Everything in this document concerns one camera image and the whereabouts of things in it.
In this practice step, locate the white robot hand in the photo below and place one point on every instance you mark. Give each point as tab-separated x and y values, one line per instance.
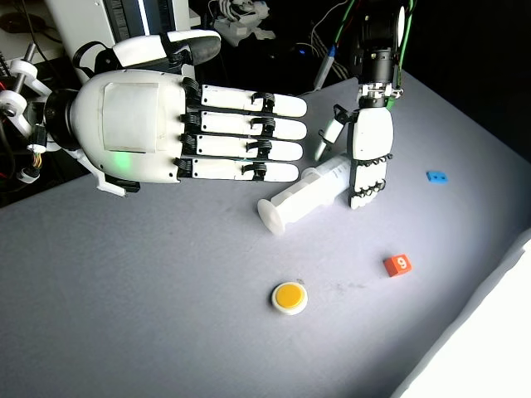
373	132
128	116

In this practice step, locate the large clear plastic syringe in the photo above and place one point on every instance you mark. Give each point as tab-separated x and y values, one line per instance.
298	199

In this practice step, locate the small blue block with holes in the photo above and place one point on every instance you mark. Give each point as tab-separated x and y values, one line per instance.
437	177

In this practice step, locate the grey pen with blue tip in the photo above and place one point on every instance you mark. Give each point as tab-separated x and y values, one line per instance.
324	68

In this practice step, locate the white equipment case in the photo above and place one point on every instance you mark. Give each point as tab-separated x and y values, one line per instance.
79	25

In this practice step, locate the red cube with white numeral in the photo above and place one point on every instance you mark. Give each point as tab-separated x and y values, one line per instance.
397	266

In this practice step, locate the white plastic parts pile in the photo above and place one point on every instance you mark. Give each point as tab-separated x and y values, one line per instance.
240	25

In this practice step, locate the grey table cloth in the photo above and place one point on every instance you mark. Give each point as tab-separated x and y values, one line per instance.
166	290

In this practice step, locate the yellow button with white rim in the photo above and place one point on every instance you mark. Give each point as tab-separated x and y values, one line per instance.
289	297

